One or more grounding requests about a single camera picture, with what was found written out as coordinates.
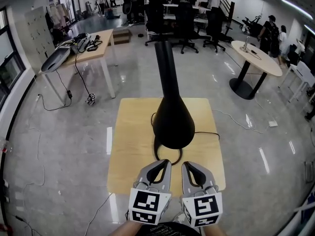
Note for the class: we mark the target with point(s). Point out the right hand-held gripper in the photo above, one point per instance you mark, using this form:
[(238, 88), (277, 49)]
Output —
[(204, 204)]

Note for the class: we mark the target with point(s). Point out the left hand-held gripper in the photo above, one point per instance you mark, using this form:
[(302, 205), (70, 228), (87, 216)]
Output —
[(145, 200)]

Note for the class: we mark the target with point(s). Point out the black desk lamp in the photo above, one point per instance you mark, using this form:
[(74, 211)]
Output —
[(172, 122)]

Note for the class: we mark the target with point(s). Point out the person's right forearm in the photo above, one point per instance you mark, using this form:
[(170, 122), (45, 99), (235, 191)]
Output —
[(211, 232)]

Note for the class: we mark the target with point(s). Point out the person's left forearm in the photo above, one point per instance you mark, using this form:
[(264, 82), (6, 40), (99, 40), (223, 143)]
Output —
[(128, 230)]

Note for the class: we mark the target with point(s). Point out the person's right shoe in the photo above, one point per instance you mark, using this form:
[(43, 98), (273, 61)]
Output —
[(178, 217)]

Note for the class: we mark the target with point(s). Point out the white power strip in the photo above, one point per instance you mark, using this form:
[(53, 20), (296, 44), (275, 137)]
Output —
[(273, 123)]

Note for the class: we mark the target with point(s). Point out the small checker-patterned gadget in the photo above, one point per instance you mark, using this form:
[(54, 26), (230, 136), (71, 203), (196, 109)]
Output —
[(91, 97)]

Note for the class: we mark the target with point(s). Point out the round wooden table black legs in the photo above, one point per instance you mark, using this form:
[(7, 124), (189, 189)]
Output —
[(265, 63)]

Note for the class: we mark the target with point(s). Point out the metal stand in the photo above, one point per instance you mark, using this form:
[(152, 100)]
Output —
[(244, 49)]

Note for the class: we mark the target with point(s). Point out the rectangular wooden table white legs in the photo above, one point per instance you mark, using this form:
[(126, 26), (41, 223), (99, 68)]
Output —
[(104, 45)]

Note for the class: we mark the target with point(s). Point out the wooden step platform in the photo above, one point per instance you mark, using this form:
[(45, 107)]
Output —
[(122, 36)]

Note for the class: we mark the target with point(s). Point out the grey oval shell pod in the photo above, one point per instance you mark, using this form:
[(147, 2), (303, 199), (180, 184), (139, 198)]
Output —
[(56, 59)]

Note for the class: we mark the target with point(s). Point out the white shelving workstation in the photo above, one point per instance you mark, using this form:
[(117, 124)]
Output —
[(200, 20)]

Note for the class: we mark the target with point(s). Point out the black office chair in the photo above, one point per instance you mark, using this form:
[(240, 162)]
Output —
[(184, 18), (155, 16), (214, 21)]

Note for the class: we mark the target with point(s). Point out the black staircase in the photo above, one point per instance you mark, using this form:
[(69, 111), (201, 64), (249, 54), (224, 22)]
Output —
[(231, 11)]

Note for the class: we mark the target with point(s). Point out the grey locker cabinet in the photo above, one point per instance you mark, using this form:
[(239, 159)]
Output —
[(39, 33)]

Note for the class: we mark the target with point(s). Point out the ceiling light panel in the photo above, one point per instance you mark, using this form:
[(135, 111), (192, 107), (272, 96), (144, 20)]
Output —
[(295, 7), (309, 29)]

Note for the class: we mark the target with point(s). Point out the clothes rack with coats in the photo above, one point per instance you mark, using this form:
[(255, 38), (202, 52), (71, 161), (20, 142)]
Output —
[(57, 16)]

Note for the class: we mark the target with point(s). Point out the black framed window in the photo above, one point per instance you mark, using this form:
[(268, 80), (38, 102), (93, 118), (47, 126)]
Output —
[(7, 55)]

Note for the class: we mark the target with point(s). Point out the glass entrance door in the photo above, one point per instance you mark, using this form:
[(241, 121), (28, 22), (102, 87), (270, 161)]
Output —
[(67, 1)]

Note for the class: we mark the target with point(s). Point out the square wooden pedestal table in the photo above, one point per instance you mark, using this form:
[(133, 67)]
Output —
[(133, 144)]

